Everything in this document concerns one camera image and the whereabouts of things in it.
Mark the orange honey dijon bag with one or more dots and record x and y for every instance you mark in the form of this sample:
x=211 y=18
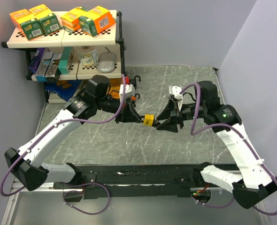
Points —
x=113 y=90

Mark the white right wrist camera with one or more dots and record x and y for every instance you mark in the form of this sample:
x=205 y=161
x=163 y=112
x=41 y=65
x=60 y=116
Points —
x=175 y=92

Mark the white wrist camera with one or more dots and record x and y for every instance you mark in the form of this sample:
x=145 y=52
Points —
x=129 y=91
x=175 y=92

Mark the beige three-tier shelf rack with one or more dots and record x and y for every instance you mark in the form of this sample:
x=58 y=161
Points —
x=111 y=38

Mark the paper towel roll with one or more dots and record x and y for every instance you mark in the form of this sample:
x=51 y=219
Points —
x=88 y=55

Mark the orange green sponge box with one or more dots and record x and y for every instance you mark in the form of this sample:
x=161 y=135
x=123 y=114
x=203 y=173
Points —
x=96 y=20
x=47 y=19
x=27 y=23

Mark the yellow orange sponge pack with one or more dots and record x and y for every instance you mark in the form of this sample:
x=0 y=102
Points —
x=70 y=19

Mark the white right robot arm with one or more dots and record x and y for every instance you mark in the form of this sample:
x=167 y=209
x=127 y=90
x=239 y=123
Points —
x=227 y=124

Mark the silver mesh pouch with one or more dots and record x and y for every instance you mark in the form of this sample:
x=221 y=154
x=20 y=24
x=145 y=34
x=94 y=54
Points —
x=106 y=62

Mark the aluminium rail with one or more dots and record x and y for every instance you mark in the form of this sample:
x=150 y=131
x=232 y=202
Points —
x=210 y=174

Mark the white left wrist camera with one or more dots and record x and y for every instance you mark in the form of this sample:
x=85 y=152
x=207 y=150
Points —
x=129 y=91

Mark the black padlock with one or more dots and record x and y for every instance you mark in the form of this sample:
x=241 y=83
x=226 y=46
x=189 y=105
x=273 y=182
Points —
x=135 y=81

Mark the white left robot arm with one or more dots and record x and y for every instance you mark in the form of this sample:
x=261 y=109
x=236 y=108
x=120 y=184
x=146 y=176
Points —
x=27 y=162

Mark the white grey box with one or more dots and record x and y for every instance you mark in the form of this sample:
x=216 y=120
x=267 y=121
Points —
x=43 y=66

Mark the purple box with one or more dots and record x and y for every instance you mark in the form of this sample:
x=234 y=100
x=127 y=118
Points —
x=33 y=66

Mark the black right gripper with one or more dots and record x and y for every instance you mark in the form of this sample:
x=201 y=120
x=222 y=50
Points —
x=176 y=117

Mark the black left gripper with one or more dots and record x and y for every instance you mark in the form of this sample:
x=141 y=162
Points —
x=128 y=114

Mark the grey black box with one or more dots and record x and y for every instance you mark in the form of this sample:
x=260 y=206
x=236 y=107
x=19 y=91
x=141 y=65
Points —
x=52 y=74

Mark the orange padlock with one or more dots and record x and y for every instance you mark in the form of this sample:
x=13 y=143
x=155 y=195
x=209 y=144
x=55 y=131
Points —
x=135 y=98

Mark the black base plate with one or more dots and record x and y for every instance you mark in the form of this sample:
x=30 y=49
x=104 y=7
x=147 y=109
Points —
x=100 y=180

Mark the yellow padlock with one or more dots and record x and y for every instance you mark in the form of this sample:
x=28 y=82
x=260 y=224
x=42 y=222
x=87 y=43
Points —
x=149 y=120

